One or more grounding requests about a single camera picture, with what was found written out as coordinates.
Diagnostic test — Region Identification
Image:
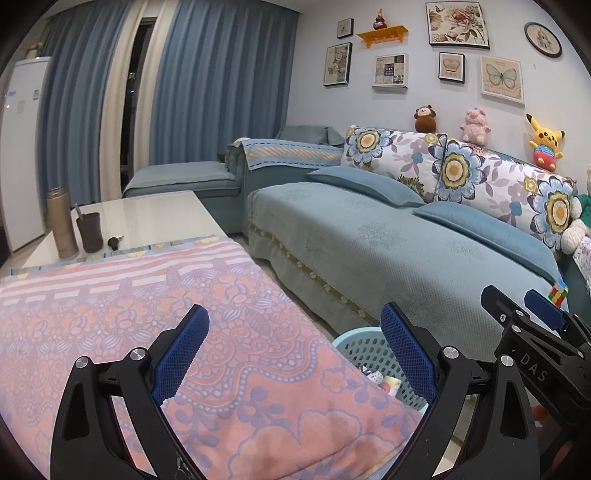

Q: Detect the brown monkey plush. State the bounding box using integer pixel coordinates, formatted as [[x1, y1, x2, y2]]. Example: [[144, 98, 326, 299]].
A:
[[413, 105, 439, 134]]

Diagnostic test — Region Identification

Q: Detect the white box canvas picture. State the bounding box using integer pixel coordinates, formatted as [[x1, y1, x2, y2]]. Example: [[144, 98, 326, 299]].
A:
[[372, 53, 409, 90]]

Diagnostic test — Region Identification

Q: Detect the blue pillow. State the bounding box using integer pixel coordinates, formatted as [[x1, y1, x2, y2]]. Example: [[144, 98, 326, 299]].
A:
[[307, 166, 426, 208], [412, 202, 561, 278]]

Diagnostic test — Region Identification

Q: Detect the white curtain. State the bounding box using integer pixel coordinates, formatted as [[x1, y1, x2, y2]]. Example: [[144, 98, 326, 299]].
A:
[[147, 0, 178, 167], [99, 0, 148, 204]]

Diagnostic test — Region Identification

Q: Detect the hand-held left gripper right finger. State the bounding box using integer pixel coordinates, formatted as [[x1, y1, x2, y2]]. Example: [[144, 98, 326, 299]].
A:
[[379, 302, 541, 480]]

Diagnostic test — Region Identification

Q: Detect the colourful puzzle cube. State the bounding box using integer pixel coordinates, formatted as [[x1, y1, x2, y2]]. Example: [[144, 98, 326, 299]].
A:
[[547, 279, 570, 308]]

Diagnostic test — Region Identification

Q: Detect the white refrigerator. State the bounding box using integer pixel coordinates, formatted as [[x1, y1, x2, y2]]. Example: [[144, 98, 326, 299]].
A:
[[0, 56, 52, 252]]

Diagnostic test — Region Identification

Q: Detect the tall black picture frame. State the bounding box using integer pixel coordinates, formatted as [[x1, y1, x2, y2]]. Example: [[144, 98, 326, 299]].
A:
[[323, 42, 352, 88]]

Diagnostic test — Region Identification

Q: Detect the white plush toy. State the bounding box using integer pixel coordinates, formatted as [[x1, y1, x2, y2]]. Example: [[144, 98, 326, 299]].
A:
[[560, 203, 591, 254]]

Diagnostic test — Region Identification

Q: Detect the framed butterfly painting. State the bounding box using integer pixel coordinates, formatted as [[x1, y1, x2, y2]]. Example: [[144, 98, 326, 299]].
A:
[[479, 55, 526, 107]]

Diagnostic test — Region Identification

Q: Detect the pink pig plush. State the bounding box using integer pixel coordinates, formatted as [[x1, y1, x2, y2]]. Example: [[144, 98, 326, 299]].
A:
[[459, 107, 491, 145]]

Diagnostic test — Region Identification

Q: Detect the yellow mouse plush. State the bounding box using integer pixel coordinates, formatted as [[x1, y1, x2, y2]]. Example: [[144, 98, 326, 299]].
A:
[[526, 113, 566, 172]]

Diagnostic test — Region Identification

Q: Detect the framed flower painting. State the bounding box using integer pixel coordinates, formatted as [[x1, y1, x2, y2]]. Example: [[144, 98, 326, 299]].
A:
[[425, 1, 491, 49]]

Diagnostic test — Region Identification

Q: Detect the pink floral blanket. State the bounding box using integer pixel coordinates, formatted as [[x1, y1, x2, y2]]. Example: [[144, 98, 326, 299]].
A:
[[0, 237, 426, 480]]

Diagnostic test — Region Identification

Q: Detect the floral sofa back cushion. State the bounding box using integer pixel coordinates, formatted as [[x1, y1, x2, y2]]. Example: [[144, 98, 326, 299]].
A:
[[341, 124, 448, 204], [425, 136, 578, 252]]

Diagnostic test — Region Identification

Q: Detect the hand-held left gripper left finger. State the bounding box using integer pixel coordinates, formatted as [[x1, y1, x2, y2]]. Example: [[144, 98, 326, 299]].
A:
[[50, 305, 211, 480]]

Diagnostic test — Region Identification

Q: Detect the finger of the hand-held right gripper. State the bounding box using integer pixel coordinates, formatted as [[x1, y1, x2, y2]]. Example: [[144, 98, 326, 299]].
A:
[[524, 290, 591, 361], [480, 285, 591, 425]]

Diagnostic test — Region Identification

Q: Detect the tan thermos bottle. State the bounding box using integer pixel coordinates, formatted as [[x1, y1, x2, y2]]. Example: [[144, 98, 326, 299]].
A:
[[45, 187, 79, 258]]

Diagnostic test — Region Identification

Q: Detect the blue-grey sofa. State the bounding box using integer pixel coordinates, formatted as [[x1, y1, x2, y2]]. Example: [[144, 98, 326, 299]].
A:
[[122, 124, 591, 352]]

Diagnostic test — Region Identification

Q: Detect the blue curtain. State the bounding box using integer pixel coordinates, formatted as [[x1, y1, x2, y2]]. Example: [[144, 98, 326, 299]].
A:
[[150, 0, 298, 167], [39, 0, 139, 206]]

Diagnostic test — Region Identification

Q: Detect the blue-grey cushion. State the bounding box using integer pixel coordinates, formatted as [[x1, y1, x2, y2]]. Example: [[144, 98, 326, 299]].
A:
[[276, 124, 346, 147]]

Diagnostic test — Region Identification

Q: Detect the round black wall frame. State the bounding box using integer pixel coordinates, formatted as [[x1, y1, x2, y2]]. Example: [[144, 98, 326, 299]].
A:
[[524, 21, 563, 58]]

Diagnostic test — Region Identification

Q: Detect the framed crown picture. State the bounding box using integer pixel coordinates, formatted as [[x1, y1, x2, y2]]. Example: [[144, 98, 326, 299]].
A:
[[438, 52, 466, 84]]

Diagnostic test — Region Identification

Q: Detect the orange wall shelf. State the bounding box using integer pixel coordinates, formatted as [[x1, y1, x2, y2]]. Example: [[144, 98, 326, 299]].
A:
[[356, 25, 409, 48]]

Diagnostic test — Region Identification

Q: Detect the brown cup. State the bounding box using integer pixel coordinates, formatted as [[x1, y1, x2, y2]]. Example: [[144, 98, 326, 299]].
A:
[[75, 211, 105, 254]]

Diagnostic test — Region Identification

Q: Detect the light blue plastic basket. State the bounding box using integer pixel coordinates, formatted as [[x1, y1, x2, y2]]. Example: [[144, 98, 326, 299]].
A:
[[331, 327, 444, 414]]

